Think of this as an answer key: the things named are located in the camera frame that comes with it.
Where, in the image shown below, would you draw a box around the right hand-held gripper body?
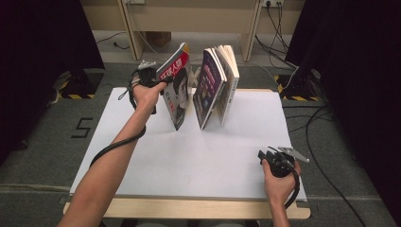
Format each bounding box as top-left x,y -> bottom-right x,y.
263,146 -> 310,179

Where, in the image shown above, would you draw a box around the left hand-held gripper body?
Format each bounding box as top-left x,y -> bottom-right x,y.
135,60 -> 162,88

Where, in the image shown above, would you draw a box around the dark glossy magazine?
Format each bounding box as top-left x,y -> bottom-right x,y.
156,42 -> 193,131

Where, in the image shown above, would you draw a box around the purple cover book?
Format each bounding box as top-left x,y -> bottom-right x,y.
192,47 -> 227,131

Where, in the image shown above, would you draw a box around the white book with picture grid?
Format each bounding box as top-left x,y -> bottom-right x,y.
214,44 -> 240,128

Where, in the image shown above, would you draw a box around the person's left hand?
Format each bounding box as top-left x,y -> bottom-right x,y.
131,80 -> 168,112

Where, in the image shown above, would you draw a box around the person's right hand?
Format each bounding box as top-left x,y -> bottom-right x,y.
261,159 -> 303,206

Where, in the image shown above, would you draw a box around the brown cardboard box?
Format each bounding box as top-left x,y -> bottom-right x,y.
145,31 -> 173,48

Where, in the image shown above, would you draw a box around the black stand base striped tape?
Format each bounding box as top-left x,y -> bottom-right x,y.
51,68 -> 105,100
273,67 -> 329,102

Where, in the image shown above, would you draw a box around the beige wooden desk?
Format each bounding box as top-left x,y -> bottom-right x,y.
79,0 -> 305,63

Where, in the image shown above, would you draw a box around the black curtain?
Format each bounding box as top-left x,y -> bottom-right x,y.
0,0 -> 106,166
285,0 -> 401,227

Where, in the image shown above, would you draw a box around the black floor cables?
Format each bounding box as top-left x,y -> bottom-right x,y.
282,105 -> 368,227

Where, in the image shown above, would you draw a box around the thin black floor cable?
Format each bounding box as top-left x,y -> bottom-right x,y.
96,31 -> 131,50

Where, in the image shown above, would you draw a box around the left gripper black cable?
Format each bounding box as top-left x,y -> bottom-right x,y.
89,67 -> 148,168

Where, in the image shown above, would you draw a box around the black socket cables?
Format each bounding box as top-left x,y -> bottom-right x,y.
254,1 -> 299,70

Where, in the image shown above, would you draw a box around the white wall socket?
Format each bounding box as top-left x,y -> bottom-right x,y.
261,0 -> 285,8

